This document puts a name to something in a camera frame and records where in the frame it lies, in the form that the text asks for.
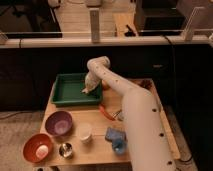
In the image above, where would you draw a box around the small steel cup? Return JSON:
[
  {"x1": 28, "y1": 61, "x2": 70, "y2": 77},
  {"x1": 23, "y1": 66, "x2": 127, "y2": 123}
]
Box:
[{"x1": 59, "y1": 143, "x2": 73, "y2": 159}]

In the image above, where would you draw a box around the blue sponge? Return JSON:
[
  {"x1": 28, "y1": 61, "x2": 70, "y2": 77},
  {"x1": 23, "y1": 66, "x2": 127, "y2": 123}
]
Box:
[{"x1": 105, "y1": 127, "x2": 126, "y2": 142}]

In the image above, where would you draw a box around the orange bowl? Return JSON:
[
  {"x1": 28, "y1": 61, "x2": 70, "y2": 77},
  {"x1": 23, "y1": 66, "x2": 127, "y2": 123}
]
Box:
[{"x1": 23, "y1": 133, "x2": 53, "y2": 163}]

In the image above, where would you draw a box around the purple bowl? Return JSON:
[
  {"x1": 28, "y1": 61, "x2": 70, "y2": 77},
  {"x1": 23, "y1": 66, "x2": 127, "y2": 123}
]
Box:
[{"x1": 45, "y1": 111, "x2": 73, "y2": 136}]

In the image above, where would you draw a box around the white egg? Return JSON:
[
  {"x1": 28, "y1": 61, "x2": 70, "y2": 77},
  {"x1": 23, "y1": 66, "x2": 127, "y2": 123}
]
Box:
[{"x1": 36, "y1": 145, "x2": 49, "y2": 159}]

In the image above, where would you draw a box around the white paper cup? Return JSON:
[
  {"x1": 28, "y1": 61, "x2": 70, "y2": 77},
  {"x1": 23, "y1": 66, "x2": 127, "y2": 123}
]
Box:
[{"x1": 78, "y1": 123, "x2": 92, "y2": 143}]

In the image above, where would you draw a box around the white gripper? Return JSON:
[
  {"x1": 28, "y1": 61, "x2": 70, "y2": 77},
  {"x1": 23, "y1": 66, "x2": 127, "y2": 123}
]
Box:
[{"x1": 82, "y1": 72, "x2": 101, "y2": 95}]

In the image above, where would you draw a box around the white angled post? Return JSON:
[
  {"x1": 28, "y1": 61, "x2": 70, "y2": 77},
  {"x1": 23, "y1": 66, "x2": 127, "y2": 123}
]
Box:
[{"x1": 181, "y1": 6, "x2": 205, "y2": 41}]

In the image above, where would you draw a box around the blue plastic cup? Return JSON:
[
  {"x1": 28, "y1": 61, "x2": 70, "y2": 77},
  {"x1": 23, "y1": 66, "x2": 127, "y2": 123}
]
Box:
[{"x1": 112, "y1": 139, "x2": 126, "y2": 155}]

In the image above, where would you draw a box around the black cable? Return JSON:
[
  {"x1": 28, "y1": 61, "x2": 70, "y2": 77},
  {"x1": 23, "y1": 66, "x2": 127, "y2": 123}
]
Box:
[{"x1": 162, "y1": 35, "x2": 194, "y2": 164}]

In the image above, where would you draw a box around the green plastic tray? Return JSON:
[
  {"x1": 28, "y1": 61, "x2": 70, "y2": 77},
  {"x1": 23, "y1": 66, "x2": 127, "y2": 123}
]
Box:
[{"x1": 51, "y1": 73, "x2": 103, "y2": 107}]

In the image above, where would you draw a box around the white vertical post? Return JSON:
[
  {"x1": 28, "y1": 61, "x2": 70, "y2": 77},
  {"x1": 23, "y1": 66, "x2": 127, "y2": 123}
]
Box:
[{"x1": 90, "y1": 8, "x2": 100, "y2": 43}]

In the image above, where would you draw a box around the red apple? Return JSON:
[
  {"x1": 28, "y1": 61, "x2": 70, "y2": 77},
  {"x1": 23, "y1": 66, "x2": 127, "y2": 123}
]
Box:
[{"x1": 102, "y1": 80, "x2": 110, "y2": 90}]

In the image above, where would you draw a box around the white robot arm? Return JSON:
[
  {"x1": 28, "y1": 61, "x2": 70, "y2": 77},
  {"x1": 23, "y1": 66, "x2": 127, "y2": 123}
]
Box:
[{"x1": 83, "y1": 56, "x2": 176, "y2": 171}]

